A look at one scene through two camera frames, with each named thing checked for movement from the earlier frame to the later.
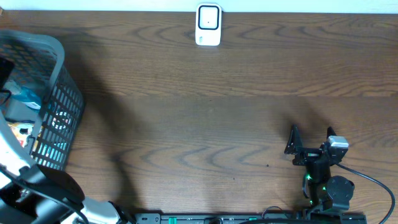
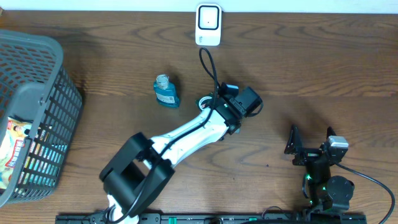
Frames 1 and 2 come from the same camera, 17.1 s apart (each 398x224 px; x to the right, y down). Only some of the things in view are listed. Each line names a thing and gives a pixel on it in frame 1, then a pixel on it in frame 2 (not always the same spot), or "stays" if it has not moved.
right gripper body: x=308 y=156 stays
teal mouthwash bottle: x=27 y=96 → x=165 y=91
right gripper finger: x=295 y=143 stays
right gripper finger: x=330 y=132 stays
